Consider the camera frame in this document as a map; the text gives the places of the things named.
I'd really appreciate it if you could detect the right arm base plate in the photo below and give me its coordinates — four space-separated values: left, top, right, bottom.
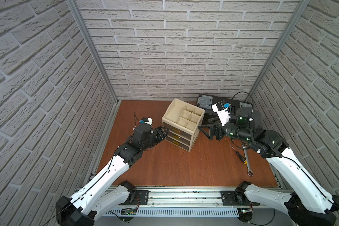
220 191 250 206

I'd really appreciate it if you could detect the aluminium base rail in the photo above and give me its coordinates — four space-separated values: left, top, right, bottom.
69 186 303 210

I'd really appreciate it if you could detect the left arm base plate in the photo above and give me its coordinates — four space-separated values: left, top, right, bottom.
121 190 149 205

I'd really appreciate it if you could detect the beige drawer organizer cabinet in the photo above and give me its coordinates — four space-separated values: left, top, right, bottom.
162 99 205 150

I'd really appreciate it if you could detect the clear top drawer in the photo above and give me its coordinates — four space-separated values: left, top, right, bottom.
163 123 192 140

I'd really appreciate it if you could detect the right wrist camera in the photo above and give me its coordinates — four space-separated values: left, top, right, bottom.
212 101 231 126

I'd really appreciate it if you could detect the clear middle drawer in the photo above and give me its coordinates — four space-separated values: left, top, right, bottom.
167 132 191 146

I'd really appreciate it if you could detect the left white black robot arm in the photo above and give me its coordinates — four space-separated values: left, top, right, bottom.
56 118 169 226

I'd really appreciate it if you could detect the black plastic toolbox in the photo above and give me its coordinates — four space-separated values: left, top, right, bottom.
196 94 256 125

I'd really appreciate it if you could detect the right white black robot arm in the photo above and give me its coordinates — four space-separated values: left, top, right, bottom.
205 103 339 226

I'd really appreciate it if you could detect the black yellow screwdriver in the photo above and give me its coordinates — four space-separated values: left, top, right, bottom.
229 144 247 164

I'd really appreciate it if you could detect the silver combination wrench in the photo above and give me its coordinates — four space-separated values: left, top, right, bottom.
241 142 254 177

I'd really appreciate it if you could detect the clear bottom drawer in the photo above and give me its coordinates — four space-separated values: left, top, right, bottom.
166 137 190 152

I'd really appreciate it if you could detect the clear drawer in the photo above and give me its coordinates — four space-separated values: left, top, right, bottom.
166 137 190 152
163 123 192 140
167 132 191 146

